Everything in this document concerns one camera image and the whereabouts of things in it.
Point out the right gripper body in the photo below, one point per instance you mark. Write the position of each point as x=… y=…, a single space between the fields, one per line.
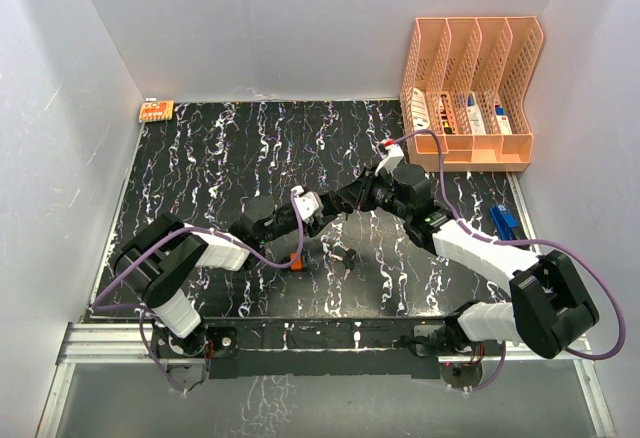
x=377 y=193

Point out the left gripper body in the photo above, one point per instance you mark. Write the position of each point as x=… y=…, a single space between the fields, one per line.
x=285 y=224

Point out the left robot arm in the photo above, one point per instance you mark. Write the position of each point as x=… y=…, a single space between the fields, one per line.
x=157 y=261

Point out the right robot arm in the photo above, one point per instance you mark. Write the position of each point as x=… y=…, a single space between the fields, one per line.
x=548 y=306

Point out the orange black padlock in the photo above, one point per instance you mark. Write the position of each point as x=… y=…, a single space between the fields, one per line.
x=298 y=262

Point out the white box in organizer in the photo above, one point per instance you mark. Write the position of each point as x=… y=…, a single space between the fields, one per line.
x=419 y=110

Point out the dark markers in organizer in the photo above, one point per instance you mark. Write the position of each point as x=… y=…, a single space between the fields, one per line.
x=445 y=114

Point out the black marble pattern mat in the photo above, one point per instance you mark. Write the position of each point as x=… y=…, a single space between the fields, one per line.
x=99 y=306

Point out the white blue tube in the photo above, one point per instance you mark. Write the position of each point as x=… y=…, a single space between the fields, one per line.
x=472 y=120

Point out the blue black stapler tool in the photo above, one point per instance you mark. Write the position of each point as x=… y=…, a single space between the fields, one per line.
x=507 y=225

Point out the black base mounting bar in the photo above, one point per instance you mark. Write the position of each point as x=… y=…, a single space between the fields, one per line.
x=313 y=347

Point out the orange plastic file organizer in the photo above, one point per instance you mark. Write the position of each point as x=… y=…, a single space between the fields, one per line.
x=463 y=90

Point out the blue red white box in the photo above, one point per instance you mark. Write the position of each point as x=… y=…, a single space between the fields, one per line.
x=502 y=119

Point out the small orange card box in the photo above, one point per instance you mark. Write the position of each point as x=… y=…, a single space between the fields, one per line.
x=156 y=111

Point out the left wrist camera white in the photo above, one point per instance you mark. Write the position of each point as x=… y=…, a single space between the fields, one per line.
x=308 y=203

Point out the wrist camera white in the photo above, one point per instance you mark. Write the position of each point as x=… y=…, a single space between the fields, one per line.
x=308 y=203
x=393 y=155

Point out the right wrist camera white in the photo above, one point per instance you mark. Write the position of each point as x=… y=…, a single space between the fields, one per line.
x=393 y=155

